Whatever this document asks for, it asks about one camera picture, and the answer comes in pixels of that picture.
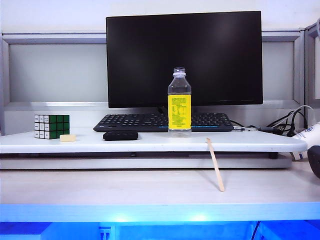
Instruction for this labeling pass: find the black rounded object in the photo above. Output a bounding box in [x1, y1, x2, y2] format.
[307, 144, 320, 180]

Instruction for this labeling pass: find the black cable bundle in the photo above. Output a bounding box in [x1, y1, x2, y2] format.
[265, 107, 309, 138]

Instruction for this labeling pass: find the beige eraser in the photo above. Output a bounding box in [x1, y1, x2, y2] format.
[59, 134, 77, 143]

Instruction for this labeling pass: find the dark thin cable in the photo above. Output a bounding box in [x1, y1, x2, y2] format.
[251, 221, 261, 240]

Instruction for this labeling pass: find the black computer monitor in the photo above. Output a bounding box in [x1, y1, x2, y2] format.
[105, 10, 264, 115]

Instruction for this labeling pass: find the grey partition frame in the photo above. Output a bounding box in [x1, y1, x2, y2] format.
[0, 21, 320, 136]

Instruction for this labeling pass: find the white cable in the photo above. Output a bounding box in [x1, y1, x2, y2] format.
[291, 104, 316, 131]

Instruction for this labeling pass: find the white tube with blue logo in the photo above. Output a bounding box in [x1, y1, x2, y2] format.
[289, 122, 320, 162]

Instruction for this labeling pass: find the black computer keyboard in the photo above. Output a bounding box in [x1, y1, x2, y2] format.
[92, 112, 235, 133]

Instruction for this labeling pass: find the thin wooden stick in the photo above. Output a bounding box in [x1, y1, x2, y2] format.
[205, 137, 225, 193]

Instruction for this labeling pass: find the clear bottle with yellow label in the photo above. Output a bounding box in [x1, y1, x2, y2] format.
[167, 66, 193, 138]

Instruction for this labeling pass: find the Rubik's cube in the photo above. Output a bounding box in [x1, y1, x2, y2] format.
[34, 114, 71, 140]

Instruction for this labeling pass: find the grey plug cable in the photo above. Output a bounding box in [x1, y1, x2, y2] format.
[229, 119, 282, 133]

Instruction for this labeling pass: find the white desk riser platform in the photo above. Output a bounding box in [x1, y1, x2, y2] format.
[0, 127, 308, 170]

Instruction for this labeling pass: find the black flat case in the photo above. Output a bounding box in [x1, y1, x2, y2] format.
[102, 130, 139, 142]

